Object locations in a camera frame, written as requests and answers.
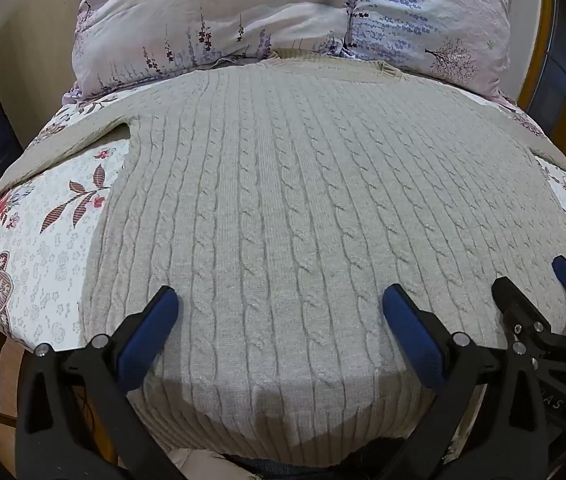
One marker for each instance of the white floral quilted bedsheet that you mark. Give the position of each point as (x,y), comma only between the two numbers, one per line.
(48,260)

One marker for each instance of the wooden bed frame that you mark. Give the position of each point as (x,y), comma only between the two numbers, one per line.
(540,35)

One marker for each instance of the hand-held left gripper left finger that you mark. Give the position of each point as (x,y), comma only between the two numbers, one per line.
(155,320)

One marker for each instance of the pale pink floral pillow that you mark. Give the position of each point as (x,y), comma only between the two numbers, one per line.
(203,20)

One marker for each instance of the lavender print pillow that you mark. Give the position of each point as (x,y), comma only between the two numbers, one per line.
(428,20)

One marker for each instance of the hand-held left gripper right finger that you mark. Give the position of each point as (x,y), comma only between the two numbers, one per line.
(413,335)

